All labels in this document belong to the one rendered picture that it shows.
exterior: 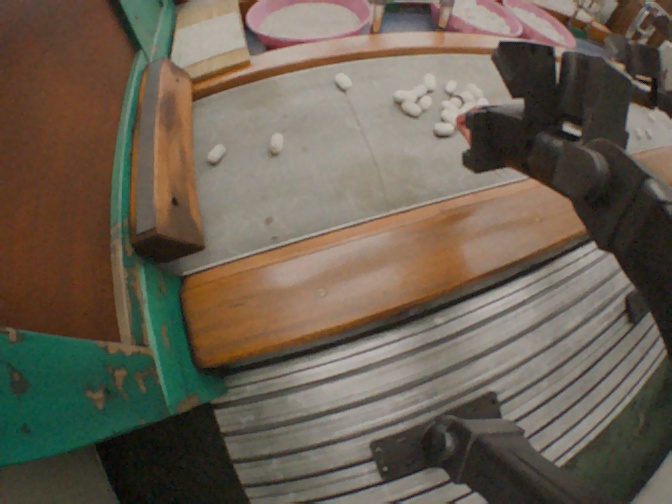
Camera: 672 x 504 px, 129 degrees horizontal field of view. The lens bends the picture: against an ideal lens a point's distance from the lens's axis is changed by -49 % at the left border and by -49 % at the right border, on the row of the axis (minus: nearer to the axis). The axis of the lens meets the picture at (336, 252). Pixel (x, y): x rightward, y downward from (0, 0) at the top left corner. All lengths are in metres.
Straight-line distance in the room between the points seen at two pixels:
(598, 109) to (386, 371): 0.39
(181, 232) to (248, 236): 0.11
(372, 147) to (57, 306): 0.41
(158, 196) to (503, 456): 0.39
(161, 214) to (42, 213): 0.13
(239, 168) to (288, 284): 0.19
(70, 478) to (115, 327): 1.15
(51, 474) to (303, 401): 1.10
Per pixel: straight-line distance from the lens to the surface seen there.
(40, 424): 0.19
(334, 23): 0.73
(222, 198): 0.42
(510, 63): 0.30
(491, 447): 0.30
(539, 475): 0.26
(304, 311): 0.33
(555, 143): 0.28
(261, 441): 0.46
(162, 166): 0.35
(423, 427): 0.45
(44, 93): 0.30
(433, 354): 0.45
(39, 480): 1.29
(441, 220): 0.38
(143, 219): 0.31
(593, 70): 0.27
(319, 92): 0.52
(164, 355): 0.32
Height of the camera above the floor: 1.09
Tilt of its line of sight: 73 degrees down
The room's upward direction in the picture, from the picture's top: 4 degrees clockwise
